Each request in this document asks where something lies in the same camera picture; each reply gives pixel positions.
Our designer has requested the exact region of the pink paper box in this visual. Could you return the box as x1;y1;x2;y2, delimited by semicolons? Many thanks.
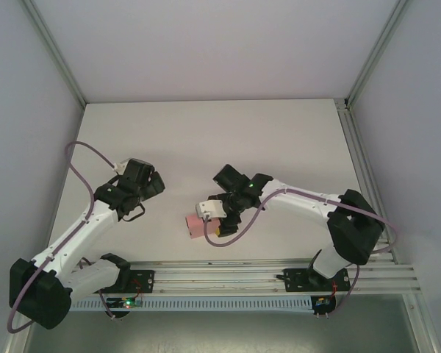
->
185;214;221;240

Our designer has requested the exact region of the thin black cable loop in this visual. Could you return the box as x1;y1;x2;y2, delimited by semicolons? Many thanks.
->
120;203;147;222

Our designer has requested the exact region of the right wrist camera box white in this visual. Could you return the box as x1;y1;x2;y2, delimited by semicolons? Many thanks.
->
195;199;227;221

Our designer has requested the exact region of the aluminium mounting rail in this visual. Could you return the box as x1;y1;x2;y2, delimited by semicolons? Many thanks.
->
21;259;423;297

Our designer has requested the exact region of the slotted white cable duct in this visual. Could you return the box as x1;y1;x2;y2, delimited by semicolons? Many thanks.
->
35;296;314;313

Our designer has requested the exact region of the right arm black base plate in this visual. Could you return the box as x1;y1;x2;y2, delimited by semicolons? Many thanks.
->
275;268;352;294

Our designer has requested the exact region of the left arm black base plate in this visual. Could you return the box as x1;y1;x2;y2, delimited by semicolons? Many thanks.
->
123;269;156;295

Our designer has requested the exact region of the aluminium side rail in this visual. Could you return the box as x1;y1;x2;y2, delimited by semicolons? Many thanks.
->
334;98;398;264

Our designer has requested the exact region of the aluminium frame post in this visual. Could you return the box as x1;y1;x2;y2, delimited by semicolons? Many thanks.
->
21;0;86;107
344;0;415;107

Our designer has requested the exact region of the aluminium frame leg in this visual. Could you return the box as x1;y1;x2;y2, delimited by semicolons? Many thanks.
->
3;293;37;353
404;293;441;353

